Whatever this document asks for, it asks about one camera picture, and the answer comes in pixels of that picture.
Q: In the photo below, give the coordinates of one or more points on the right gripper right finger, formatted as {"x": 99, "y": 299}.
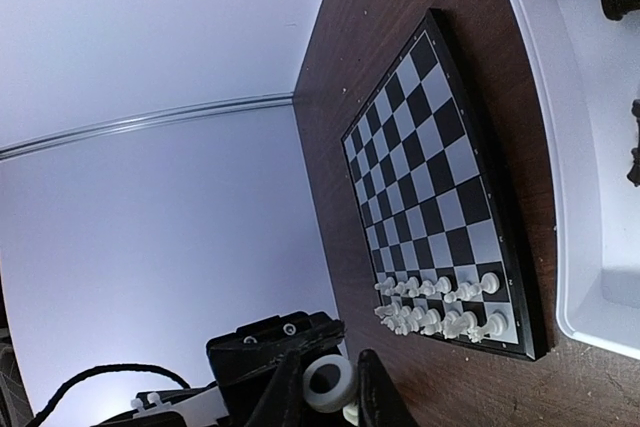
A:
{"x": 379, "y": 401}

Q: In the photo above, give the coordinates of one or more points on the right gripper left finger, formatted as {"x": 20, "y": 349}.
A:
{"x": 281, "y": 403}

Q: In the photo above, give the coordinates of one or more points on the white chess knight piece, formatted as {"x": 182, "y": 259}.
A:
{"x": 461, "y": 325}

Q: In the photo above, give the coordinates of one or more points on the black white chessboard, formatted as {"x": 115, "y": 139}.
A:
{"x": 437, "y": 202}

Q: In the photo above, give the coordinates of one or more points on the white chess pawn piece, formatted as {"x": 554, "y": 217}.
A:
{"x": 490, "y": 283}

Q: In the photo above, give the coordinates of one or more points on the white plastic tray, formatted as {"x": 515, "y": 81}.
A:
{"x": 586, "y": 73}

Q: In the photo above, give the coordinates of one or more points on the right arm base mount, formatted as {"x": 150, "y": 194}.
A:
{"x": 243, "y": 362}

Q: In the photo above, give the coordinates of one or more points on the left aluminium frame post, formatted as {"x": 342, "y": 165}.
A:
{"x": 147, "y": 120}

